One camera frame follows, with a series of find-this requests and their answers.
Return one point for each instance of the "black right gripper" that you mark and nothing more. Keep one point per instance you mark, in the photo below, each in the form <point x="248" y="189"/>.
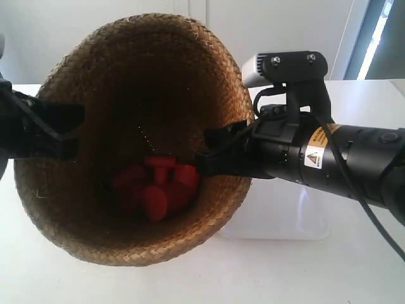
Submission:
<point x="274" y="148"/>

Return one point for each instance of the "white plastic tray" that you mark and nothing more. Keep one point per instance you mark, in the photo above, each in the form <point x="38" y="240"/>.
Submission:
<point x="279" y="210"/>

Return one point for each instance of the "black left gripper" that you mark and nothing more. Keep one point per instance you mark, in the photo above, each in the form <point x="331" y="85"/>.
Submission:
<point x="18" y="129"/>

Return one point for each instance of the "dark window frame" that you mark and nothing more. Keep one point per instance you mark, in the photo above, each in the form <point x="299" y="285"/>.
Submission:
<point x="378" y="52"/>

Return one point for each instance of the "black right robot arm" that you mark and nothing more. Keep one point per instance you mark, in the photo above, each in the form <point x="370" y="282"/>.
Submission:
<point x="371" y="159"/>

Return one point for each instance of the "brown woven basket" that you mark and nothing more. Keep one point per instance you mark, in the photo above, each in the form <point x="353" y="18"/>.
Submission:
<point x="149" y="83"/>

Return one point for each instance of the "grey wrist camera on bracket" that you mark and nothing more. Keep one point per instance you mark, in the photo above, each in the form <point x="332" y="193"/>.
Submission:
<point x="298" y="74"/>

